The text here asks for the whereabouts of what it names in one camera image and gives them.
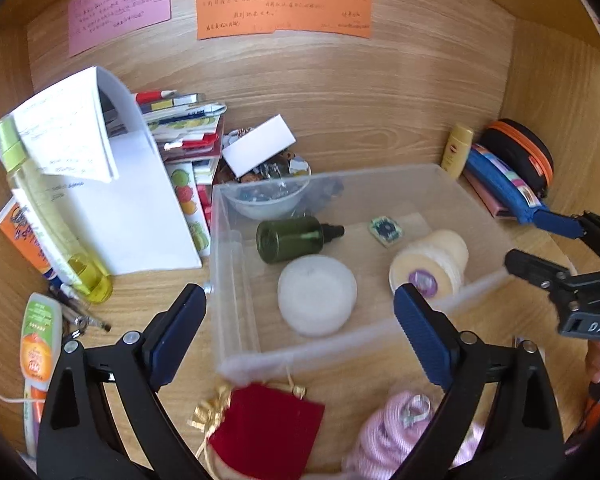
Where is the orange tube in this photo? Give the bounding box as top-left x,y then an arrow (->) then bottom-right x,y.
0,196 -> 58,281

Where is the stack of colourful booklets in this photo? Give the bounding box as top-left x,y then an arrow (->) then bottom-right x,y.
130,89 -> 228,161

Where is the red velvet pouch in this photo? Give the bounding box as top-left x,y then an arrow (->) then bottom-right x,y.
189,367 -> 327,480

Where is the fruit print book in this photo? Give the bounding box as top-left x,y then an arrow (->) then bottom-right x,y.
165,157 -> 213,257

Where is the white round foam pad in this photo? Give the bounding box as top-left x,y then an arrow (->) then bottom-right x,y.
277,255 -> 358,337

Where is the blue pencil case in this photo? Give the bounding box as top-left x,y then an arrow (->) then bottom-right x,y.
464,144 -> 546,224

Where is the clear plastic box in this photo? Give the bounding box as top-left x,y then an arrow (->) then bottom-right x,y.
210,162 -> 518,381

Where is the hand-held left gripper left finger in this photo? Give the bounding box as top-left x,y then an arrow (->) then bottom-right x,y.
36,283 -> 216,480

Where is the yellow-green spray bottle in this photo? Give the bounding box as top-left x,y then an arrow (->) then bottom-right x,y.
0,119 -> 115,306

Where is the small yellow bottle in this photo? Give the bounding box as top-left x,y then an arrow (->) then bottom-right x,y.
440,123 -> 475,179

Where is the orange paper note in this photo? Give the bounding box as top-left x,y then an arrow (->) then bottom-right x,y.
196,0 -> 373,41

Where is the green orange wipes pack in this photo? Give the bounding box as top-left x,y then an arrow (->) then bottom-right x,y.
20,292 -> 63,396

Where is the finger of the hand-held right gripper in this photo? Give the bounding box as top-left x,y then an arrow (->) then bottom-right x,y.
532,209 -> 600,266
504,249 -> 581,306

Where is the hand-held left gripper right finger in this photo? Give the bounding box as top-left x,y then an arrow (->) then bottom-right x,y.
393,283 -> 566,480

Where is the black orange zip case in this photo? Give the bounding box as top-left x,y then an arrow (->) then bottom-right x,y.
480,119 -> 555,201

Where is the pink notebook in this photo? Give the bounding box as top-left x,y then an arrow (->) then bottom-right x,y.
462,167 -> 518,220

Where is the white card box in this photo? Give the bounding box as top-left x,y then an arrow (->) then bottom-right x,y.
221,115 -> 297,179

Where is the pink paper note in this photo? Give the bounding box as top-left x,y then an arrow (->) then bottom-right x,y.
68,0 -> 172,58

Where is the purple green pen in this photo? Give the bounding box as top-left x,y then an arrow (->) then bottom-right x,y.
22,400 -> 40,458

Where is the bundle of metal pens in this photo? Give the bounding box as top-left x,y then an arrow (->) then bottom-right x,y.
47,282 -> 113,333

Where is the pink rope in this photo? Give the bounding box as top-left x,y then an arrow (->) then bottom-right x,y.
342,391 -> 486,480

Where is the wooden desktop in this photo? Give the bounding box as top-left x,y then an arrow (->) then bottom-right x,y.
0,125 -> 600,480

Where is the small green circuit chip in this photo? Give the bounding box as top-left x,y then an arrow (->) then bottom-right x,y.
369,216 -> 403,248

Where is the cream tape roll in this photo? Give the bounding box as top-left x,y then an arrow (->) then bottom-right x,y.
389,230 -> 470,301

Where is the dark green spray bottle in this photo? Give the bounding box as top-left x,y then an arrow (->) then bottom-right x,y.
256,216 -> 346,264

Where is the pile of small trinkets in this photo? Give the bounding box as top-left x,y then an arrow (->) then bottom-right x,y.
230,157 -> 311,201

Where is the white folded paper pad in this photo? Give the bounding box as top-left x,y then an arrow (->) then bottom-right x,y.
0,65 -> 203,277

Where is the white cable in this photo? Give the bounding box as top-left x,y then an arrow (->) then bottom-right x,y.
0,372 -> 43,405

